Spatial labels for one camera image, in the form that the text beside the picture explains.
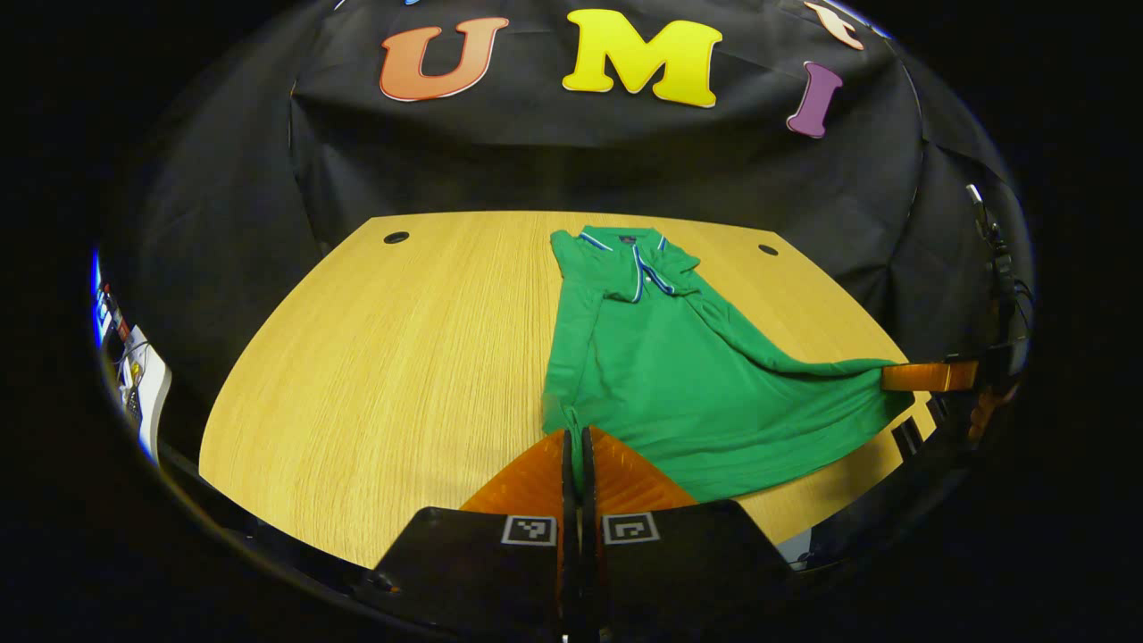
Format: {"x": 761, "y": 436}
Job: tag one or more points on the black backdrop cloth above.
{"x": 536, "y": 170}

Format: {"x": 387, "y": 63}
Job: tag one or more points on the white side table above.
{"x": 147, "y": 393}

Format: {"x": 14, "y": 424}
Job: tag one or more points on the green polo T-shirt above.
{"x": 679, "y": 384}

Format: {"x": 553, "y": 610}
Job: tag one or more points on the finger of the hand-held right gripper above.
{"x": 929, "y": 376}

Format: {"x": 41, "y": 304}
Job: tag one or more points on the computer monitor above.
{"x": 104, "y": 299}

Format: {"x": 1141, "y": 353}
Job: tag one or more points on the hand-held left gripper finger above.
{"x": 588, "y": 500}
{"x": 569, "y": 500}

